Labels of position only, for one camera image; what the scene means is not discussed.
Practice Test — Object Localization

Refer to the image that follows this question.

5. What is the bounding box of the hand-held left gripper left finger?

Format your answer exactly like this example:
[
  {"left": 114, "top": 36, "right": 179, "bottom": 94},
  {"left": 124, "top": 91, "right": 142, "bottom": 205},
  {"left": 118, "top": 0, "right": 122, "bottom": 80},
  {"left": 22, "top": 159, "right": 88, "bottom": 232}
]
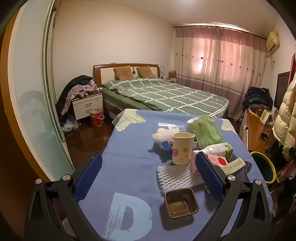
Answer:
[{"left": 24, "top": 152, "right": 103, "bottom": 241}]

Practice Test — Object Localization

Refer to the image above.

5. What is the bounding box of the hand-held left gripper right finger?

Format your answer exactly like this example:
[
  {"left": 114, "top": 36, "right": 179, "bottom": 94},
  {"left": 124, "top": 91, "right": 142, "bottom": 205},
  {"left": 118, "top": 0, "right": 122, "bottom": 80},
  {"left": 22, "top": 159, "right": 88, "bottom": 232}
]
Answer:
[{"left": 195, "top": 152, "right": 272, "bottom": 241}]

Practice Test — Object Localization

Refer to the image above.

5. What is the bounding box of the pink strawberry carton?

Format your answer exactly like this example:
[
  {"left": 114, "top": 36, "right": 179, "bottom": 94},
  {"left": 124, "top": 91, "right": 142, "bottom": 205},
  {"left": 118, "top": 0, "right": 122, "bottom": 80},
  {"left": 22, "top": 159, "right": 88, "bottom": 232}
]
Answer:
[{"left": 190, "top": 150, "right": 228, "bottom": 175}]

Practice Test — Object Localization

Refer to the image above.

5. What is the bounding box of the white printed paper box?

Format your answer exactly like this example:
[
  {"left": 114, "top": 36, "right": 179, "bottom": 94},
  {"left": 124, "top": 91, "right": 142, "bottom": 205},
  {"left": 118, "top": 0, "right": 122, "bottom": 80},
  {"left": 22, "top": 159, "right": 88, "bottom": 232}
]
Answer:
[{"left": 221, "top": 158, "right": 246, "bottom": 175}]

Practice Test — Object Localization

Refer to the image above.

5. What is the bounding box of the large white foam net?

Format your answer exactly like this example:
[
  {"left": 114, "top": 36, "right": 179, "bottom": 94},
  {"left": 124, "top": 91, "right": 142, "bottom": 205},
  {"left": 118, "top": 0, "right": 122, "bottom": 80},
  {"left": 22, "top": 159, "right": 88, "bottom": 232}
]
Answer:
[{"left": 157, "top": 164, "right": 205, "bottom": 191}]

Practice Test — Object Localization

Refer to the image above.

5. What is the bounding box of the spotted paper cup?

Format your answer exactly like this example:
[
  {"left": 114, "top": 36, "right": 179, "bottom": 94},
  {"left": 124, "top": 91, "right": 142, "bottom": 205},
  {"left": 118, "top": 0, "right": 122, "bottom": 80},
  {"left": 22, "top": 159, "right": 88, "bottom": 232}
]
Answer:
[{"left": 172, "top": 133, "right": 195, "bottom": 166}]

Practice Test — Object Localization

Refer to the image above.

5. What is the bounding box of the brown plastic tray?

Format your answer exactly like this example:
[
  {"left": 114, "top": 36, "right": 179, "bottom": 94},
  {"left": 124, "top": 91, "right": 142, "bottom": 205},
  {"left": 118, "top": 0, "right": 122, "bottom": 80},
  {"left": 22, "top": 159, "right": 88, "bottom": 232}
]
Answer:
[{"left": 164, "top": 188, "right": 200, "bottom": 219}]

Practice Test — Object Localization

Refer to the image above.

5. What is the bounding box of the green wet wipes pack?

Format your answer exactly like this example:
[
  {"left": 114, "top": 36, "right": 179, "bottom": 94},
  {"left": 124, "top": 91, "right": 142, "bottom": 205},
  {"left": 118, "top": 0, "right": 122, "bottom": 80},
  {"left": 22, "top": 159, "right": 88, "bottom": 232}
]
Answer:
[{"left": 192, "top": 115, "right": 223, "bottom": 150}]

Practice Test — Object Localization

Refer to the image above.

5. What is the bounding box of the yellow-rimmed dark trash bin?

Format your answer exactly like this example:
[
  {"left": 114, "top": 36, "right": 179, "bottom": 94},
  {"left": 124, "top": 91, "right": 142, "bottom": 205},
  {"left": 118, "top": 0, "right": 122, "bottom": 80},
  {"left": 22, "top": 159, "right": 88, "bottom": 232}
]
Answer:
[{"left": 250, "top": 151, "right": 277, "bottom": 184}]

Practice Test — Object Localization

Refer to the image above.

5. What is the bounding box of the white tissue roll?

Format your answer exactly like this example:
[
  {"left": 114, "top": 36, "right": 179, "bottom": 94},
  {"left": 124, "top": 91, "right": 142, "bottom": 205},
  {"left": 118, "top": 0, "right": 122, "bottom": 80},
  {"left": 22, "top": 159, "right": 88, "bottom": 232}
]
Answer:
[{"left": 186, "top": 117, "right": 199, "bottom": 135}]

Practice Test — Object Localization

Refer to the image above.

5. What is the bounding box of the small white foam net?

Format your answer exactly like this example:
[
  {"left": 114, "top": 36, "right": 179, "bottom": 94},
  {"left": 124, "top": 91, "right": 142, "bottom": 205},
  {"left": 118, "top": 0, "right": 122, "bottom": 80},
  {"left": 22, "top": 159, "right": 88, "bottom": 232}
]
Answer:
[{"left": 151, "top": 127, "right": 176, "bottom": 145}]

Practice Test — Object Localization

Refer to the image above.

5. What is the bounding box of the blue star printed tablecloth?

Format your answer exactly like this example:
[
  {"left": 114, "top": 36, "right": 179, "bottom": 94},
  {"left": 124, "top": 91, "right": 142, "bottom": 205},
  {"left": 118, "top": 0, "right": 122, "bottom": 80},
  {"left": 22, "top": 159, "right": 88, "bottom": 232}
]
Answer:
[{"left": 76, "top": 108, "right": 272, "bottom": 241}]

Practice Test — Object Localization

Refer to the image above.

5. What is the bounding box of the clear plastic bag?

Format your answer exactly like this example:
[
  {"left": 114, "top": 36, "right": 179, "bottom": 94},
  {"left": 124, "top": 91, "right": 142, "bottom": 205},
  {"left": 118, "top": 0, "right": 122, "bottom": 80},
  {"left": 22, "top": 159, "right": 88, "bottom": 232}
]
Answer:
[{"left": 62, "top": 118, "right": 80, "bottom": 132}]

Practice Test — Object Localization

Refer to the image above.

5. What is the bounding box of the red plastic bucket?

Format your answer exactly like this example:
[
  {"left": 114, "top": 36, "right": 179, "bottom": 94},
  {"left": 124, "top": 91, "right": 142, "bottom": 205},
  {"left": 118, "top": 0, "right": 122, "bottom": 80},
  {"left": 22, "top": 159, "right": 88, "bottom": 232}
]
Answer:
[{"left": 90, "top": 108, "right": 105, "bottom": 127}]

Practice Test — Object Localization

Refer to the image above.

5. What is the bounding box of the long wooden cabinet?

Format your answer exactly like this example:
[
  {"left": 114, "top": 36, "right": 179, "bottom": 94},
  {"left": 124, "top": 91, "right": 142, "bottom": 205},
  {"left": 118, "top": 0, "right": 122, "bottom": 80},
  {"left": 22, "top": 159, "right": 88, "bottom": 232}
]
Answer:
[{"left": 245, "top": 109, "right": 275, "bottom": 151}]

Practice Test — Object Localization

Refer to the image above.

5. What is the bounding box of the white wooden nightstand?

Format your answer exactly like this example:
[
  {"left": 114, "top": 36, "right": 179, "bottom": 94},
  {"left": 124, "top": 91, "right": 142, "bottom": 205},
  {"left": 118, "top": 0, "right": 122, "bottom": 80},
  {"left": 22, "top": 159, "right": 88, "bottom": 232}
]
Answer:
[{"left": 72, "top": 91, "right": 104, "bottom": 120}]

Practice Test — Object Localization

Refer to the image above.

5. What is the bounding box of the wooden bed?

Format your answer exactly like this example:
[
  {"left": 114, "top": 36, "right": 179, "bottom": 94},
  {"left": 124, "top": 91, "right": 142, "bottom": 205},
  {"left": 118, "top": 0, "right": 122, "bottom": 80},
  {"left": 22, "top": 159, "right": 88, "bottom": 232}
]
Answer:
[{"left": 93, "top": 64, "right": 229, "bottom": 116}]

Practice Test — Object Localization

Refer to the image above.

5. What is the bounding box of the green white box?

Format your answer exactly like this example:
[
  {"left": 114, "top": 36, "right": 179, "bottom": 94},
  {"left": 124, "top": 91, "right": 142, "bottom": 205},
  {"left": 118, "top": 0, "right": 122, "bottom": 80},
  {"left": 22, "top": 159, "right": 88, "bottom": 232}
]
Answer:
[{"left": 259, "top": 109, "right": 272, "bottom": 126}]

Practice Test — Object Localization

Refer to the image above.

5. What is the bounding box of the pile of dark floral clothes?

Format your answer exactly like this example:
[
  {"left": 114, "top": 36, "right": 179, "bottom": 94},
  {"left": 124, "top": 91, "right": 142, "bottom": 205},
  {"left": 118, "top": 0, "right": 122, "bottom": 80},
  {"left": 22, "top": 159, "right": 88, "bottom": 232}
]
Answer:
[{"left": 56, "top": 75, "right": 99, "bottom": 116}]

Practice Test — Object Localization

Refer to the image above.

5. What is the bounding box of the glass sliding wardrobe door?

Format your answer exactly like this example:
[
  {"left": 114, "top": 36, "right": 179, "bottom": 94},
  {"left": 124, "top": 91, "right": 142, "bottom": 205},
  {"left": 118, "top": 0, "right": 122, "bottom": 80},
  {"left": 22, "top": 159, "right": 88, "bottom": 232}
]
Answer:
[{"left": 9, "top": 0, "right": 77, "bottom": 183}]

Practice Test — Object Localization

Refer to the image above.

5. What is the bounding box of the green checked quilt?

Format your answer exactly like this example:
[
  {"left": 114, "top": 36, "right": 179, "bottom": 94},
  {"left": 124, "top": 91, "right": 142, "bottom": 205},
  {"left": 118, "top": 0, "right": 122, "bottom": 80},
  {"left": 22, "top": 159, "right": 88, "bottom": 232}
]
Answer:
[{"left": 102, "top": 77, "right": 229, "bottom": 115}]

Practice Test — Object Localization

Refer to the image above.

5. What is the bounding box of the cream puffer jacket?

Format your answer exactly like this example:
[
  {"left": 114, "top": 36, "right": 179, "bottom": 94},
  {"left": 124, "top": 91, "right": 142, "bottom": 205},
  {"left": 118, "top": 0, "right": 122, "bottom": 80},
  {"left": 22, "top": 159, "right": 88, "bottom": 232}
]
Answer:
[{"left": 272, "top": 76, "right": 296, "bottom": 160}]

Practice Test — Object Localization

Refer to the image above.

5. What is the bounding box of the pink white curtain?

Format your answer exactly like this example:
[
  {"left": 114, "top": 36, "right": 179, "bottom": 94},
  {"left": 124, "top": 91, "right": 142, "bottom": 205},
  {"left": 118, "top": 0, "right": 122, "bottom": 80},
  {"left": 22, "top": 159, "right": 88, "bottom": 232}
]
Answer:
[{"left": 173, "top": 26, "right": 267, "bottom": 120}]

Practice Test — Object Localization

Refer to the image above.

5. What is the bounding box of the brown face pillow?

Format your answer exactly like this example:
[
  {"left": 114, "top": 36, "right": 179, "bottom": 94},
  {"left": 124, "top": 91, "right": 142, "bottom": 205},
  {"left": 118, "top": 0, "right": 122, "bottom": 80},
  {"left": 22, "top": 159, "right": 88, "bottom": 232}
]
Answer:
[
  {"left": 136, "top": 66, "right": 156, "bottom": 78},
  {"left": 113, "top": 65, "right": 134, "bottom": 80}
]

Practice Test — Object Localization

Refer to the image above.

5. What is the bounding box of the black television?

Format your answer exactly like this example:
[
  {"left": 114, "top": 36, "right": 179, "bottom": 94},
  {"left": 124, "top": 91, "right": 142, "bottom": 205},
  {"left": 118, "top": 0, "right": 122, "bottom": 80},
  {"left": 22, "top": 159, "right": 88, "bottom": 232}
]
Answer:
[{"left": 273, "top": 71, "right": 290, "bottom": 109}]

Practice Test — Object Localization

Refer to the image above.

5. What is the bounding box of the beige air conditioner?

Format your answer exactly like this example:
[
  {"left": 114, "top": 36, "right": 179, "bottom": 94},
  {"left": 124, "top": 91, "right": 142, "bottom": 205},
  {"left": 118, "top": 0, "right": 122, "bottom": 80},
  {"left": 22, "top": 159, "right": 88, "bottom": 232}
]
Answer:
[{"left": 265, "top": 32, "right": 280, "bottom": 56}]

